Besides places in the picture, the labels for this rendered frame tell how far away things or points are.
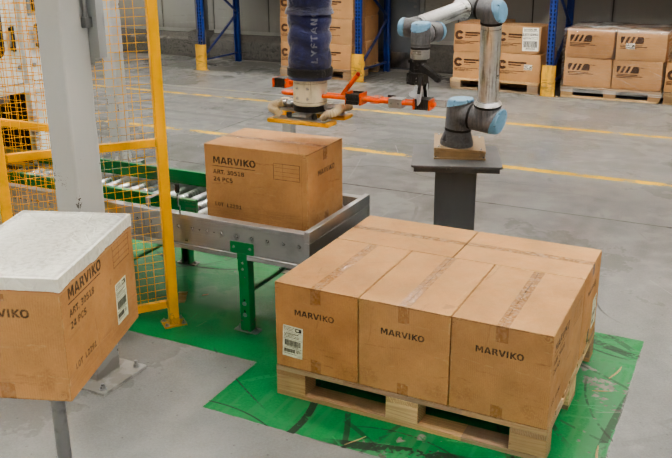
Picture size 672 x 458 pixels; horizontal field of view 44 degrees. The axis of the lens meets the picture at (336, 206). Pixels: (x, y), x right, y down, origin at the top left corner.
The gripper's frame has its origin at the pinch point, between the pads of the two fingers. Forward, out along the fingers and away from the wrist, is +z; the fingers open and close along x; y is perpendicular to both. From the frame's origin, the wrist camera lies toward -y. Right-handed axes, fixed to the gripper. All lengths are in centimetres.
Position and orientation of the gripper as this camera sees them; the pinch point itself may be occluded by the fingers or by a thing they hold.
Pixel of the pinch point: (423, 102)
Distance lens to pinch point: 396.0
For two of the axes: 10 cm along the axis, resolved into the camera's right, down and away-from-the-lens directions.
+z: 0.0, 9.5, 3.0
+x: -4.5, 2.7, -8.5
